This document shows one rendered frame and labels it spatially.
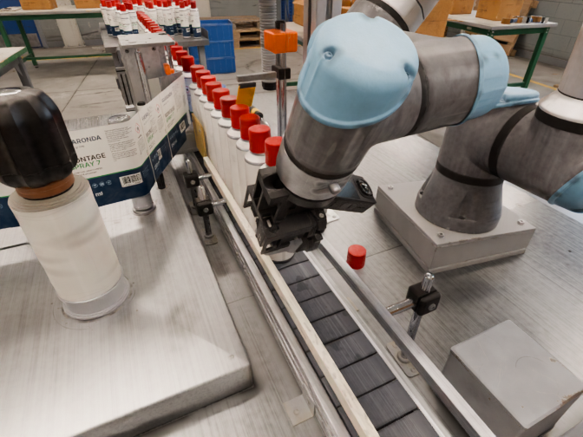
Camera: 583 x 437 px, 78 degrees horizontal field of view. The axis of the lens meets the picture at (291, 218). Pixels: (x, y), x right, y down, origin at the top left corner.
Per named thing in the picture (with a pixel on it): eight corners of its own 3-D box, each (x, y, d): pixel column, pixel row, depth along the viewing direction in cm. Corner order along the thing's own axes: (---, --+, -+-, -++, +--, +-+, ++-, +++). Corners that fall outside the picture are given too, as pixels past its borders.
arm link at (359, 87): (455, 75, 24) (349, 95, 21) (383, 168, 33) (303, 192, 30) (396, -2, 26) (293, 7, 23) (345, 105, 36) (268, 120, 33)
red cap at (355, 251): (343, 265, 66) (344, 251, 64) (350, 254, 68) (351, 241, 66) (361, 271, 64) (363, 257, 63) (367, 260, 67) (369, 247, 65)
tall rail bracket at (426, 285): (363, 365, 50) (380, 280, 40) (405, 346, 52) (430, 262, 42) (376, 385, 47) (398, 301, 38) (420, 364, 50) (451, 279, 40)
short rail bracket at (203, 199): (199, 234, 73) (190, 183, 66) (214, 231, 74) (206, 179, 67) (204, 244, 71) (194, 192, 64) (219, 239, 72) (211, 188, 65)
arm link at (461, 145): (467, 146, 70) (491, 74, 63) (532, 175, 61) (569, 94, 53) (422, 156, 66) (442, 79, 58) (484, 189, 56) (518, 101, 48)
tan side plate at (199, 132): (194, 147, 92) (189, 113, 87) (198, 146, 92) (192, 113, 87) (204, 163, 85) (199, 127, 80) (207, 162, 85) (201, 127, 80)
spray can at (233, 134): (231, 205, 73) (219, 104, 61) (254, 198, 75) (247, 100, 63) (240, 217, 70) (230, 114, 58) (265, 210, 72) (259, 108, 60)
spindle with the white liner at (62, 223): (65, 285, 55) (-40, 85, 38) (127, 268, 58) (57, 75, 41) (62, 329, 48) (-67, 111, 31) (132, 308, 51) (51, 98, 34)
